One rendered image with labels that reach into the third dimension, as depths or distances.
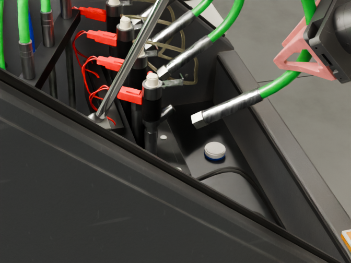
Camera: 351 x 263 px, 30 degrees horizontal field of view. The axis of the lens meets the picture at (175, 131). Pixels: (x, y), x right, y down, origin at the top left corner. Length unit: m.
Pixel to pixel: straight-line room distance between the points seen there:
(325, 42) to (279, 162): 0.43
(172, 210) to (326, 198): 0.49
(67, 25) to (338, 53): 0.51
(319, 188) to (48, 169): 0.60
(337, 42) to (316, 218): 0.37
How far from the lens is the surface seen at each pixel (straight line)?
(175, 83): 0.92
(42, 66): 0.98
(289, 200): 1.09
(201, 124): 0.83
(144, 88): 0.90
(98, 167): 0.51
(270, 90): 0.80
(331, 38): 0.71
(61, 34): 1.06
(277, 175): 1.11
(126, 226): 0.56
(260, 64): 3.05
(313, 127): 2.72
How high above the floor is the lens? 1.64
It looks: 39 degrees down
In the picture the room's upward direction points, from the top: 3 degrees clockwise
